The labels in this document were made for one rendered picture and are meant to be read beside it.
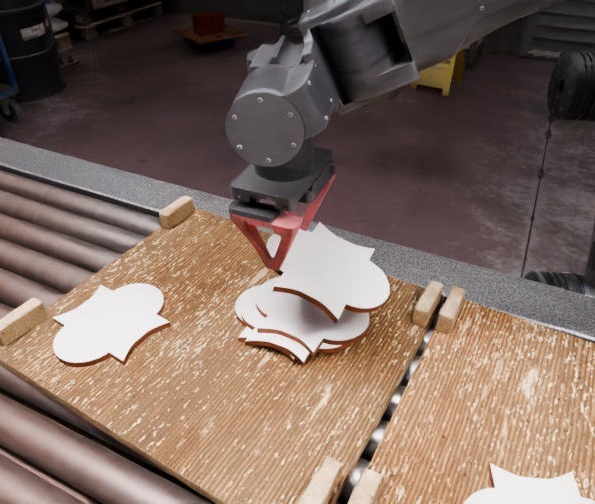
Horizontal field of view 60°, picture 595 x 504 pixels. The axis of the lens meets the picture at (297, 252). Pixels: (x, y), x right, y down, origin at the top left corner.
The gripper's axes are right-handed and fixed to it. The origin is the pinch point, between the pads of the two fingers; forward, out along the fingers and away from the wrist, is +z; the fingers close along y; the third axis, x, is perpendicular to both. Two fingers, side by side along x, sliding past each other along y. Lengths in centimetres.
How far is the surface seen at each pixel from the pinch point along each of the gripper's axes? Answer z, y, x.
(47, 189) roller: 12, 14, 51
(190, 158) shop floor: 105, 182, 144
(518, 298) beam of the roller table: 13.3, 16.7, -25.4
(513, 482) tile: 10.1, -11.6, -26.1
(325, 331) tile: 8.4, -2.8, -5.7
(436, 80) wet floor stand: 97, 340, 33
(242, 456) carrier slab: 10.8, -18.1, -3.3
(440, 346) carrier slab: 11.0, 2.3, -17.5
